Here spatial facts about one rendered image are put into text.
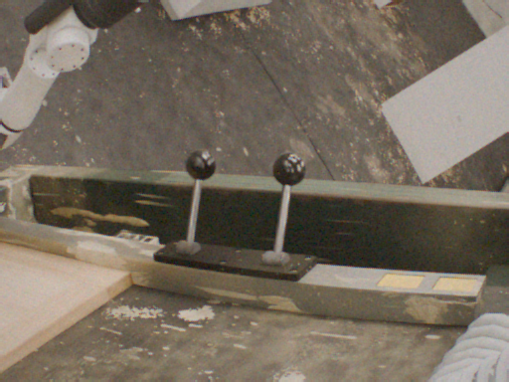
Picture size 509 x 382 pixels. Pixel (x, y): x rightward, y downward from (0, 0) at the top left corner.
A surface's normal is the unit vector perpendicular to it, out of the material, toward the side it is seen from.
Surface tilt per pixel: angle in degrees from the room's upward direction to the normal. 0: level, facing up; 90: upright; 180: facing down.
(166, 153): 0
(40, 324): 60
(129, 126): 0
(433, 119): 90
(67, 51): 86
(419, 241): 90
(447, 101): 90
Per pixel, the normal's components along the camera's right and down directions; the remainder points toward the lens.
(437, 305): -0.50, 0.33
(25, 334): -0.12, -0.94
